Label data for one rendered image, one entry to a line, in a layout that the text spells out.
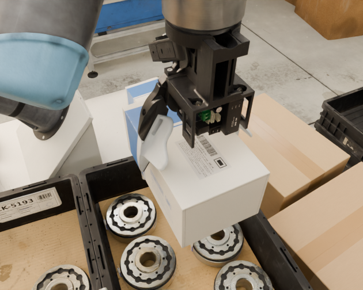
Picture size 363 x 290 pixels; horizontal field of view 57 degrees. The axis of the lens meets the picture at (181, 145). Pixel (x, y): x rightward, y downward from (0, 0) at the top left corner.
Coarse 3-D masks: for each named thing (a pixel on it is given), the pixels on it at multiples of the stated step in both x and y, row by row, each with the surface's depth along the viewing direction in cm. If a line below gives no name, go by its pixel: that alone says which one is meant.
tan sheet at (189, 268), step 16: (144, 192) 75; (160, 208) 72; (160, 224) 70; (112, 240) 67; (176, 240) 67; (112, 256) 65; (176, 256) 65; (192, 256) 65; (240, 256) 65; (176, 272) 63; (192, 272) 63; (208, 272) 63; (128, 288) 60; (176, 288) 60; (192, 288) 60; (208, 288) 60; (240, 288) 60
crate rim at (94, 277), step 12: (48, 180) 65; (60, 180) 65; (72, 180) 65; (0, 192) 63; (12, 192) 63; (24, 192) 64; (84, 216) 60; (84, 228) 58; (84, 240) 56; (96, 264) 53; (96, 276) 52; (96, 288) 51
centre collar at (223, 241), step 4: (224, 232) 65; (228, 232) 64; (208, 236) 64; (224, 236) 64; (228, 236) 64; (208, 240) 63; (212, 240) 63; (216, 240) 63; (220, 240) 63; (224, 240) 63; (228, 240) 64; (212, 244) 63; (216, 244) 63; (220, 244) 63; (224, 244) 63
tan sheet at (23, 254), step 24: (72, 216) 71; (0, 240) 67; (24, 240) 67; (48, 240) 67; (72, 240) 67; (0, 264) 64; (24, 264) 64; (48, 264) 64; (72, 264) 64; (0, 288) 60; (24, 288) 60
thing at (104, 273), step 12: (132, 156) 70; (96, 168) 67; (108, 168) 68; (84, 180) 65; (84, 192) 63; (84, 204) 61; (264, 216) 60; (96, 228) 58; (264, 228) 58; (96, 240) 56; (276, 240) 56; (96, 252) 55; (288, 252) 55; (288, 264) 53; (108, 276) 52; (300, 276) 52; (108, 288) 51; (312, 288) 51
